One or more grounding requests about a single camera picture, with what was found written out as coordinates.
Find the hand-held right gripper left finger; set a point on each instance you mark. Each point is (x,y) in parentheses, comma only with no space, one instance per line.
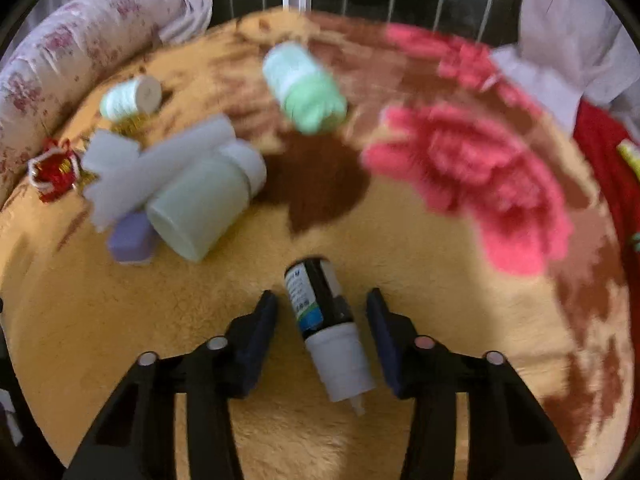
(257,340)

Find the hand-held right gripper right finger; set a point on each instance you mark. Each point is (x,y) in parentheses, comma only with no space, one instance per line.
(385,340)

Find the dark bottle with white cap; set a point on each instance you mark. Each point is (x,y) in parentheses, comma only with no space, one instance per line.
(317,295)

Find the large pale green bottle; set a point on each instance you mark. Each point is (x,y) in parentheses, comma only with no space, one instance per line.
(200,205)

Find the purple block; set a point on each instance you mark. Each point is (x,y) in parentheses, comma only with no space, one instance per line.
(131,237)

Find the green and white bottle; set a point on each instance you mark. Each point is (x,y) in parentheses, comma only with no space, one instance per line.
(305,90)

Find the red tinsel ornament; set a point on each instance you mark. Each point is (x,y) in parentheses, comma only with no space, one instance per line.
(52,170)

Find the small white ribbed bottle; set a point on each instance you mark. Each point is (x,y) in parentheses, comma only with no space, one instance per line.
(125,100)

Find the yellow flower-pattern blanket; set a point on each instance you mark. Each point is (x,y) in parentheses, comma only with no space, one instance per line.
(450,310)

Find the gold tinsel scrap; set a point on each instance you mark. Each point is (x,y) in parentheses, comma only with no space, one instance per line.
(127,126)

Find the red cushion with yellow print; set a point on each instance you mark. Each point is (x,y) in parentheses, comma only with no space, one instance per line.
(600,160)

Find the white cloth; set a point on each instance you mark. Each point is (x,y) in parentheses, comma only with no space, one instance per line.
(560,20)

